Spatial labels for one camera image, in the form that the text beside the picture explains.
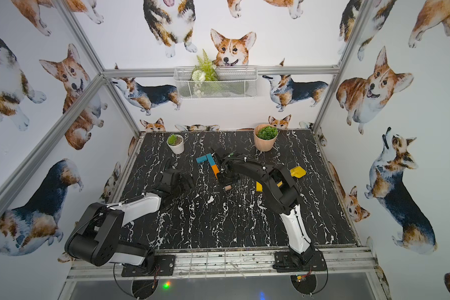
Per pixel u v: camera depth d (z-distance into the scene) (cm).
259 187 95
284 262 73
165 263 75
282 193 54
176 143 105
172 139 105
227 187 90
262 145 106
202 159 107
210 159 106
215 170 103
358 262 75
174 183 73
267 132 105
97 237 43
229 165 70
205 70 82
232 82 92
